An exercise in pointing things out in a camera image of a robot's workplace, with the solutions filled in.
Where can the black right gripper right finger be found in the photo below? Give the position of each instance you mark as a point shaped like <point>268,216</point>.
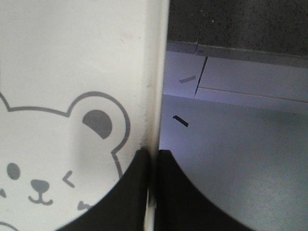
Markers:
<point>180,206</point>

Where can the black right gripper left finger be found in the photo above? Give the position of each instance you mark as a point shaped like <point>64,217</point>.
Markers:
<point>124,207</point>

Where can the cream bear serving tray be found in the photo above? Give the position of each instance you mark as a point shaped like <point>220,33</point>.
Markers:
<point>80,93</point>

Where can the black tape strip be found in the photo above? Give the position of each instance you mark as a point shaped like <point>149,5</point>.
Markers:
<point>182,121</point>

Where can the grey tape strip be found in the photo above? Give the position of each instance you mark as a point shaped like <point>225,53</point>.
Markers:
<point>188,79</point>

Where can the grey cabinet door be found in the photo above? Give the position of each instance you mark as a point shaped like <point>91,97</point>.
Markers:
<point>268,86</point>

